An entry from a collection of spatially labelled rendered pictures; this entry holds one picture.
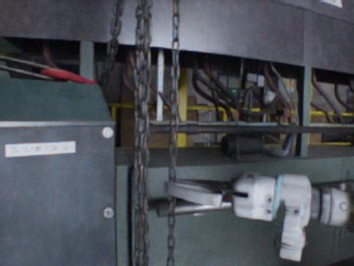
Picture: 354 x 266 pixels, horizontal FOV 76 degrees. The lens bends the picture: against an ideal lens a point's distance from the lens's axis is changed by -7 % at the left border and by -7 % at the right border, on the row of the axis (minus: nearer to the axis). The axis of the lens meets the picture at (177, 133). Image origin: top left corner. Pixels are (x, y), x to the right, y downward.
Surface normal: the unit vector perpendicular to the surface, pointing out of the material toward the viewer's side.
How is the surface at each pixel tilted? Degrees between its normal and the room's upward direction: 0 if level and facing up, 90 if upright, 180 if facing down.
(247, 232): 90
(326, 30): 90
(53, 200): 90
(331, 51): 90
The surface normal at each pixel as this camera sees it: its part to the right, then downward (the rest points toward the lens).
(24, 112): 0.44, -0.65
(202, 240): 0.30, 0.08
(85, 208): 0.61, 0.07
